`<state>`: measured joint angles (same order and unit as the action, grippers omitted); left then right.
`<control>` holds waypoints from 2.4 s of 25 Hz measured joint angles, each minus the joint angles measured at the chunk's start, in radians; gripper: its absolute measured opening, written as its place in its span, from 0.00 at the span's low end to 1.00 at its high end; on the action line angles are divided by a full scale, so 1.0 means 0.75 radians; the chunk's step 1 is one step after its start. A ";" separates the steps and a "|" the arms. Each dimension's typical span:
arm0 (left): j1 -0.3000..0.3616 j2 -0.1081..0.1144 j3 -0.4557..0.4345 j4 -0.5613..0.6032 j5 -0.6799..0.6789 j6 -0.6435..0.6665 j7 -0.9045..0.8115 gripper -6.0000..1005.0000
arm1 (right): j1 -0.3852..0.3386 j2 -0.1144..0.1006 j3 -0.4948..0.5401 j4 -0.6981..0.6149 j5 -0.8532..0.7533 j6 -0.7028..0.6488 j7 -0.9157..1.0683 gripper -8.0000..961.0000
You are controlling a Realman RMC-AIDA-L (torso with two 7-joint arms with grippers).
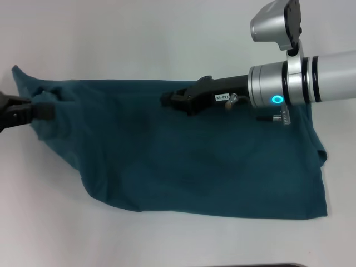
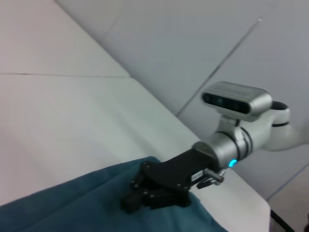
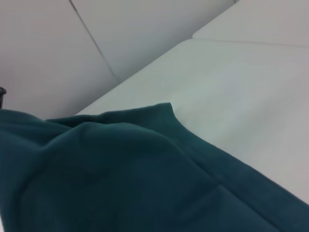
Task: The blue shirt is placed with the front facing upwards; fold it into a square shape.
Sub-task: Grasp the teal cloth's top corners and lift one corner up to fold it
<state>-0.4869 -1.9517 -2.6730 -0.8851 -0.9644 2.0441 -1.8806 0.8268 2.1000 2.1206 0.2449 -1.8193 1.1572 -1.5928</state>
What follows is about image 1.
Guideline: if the teal T-shirt with beige print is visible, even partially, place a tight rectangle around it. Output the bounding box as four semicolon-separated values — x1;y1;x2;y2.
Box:
11;65;329;222

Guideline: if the right arm cable with plugs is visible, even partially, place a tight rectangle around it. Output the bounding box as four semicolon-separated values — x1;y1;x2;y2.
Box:
224;93;290;126

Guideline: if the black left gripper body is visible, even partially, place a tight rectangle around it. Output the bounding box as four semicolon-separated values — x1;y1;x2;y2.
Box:
0;90;33;135

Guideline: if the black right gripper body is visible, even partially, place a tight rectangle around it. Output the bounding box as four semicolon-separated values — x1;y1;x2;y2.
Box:
185;75;251;116

